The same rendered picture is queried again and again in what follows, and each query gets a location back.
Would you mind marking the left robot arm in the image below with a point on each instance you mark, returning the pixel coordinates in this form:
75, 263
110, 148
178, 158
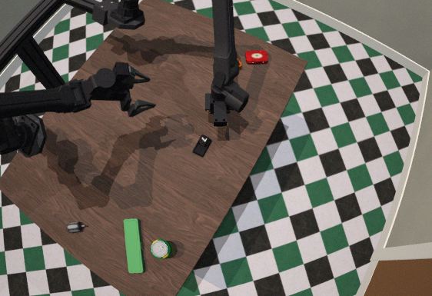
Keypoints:
223, 87

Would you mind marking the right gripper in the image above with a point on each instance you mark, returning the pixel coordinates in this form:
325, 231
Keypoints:
126, 103

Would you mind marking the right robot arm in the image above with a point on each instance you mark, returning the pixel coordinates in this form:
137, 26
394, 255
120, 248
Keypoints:
72, 97

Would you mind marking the green soda can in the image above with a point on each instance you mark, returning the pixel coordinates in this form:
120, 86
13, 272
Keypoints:
162, 249

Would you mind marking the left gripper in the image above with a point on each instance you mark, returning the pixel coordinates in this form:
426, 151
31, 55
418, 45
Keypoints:
207, 104

